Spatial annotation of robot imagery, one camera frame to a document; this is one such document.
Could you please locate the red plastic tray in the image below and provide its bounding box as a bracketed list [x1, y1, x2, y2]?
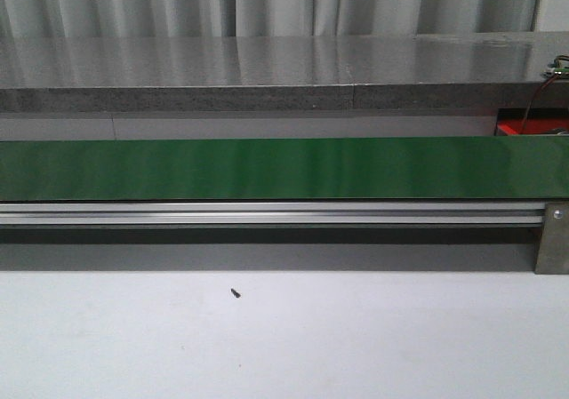
[495, 108, 568, 136]

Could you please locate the aluminium conveyor frame rail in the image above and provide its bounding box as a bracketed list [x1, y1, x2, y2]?
[1, 201, 546, 227]

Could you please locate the steel conveyor end bracket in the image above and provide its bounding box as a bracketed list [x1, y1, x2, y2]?
[534, 202, 569, 275]

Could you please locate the green conveyor belt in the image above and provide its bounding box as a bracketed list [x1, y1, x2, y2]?
[1, 136, 568, 202]

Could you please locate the grey curtain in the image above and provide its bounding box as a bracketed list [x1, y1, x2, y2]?
[1, 0, 568, 38]

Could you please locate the grey stone counter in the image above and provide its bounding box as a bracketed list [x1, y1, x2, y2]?
[1, 32, 568, 113]

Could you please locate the red black wire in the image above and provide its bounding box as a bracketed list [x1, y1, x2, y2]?
[519, 55, 569, 137]

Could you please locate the small green circuit board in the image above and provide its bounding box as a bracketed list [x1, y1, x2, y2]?
[543, 59, 569, 79]

